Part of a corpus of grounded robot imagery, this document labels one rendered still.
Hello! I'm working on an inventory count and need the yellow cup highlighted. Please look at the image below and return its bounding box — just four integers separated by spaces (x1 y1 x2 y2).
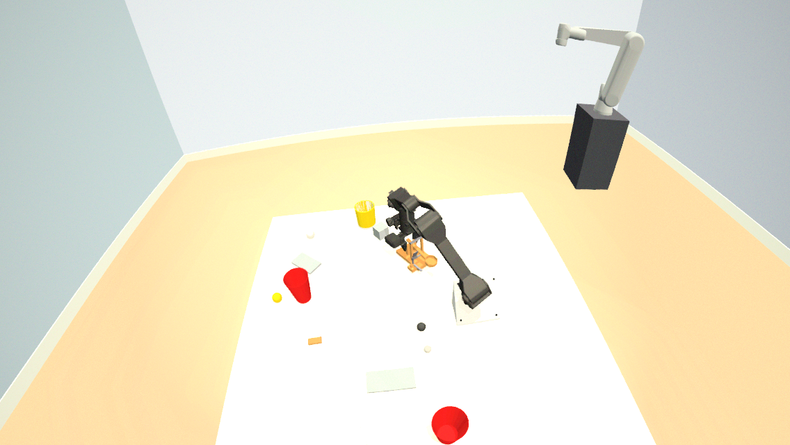
354 200 376 229

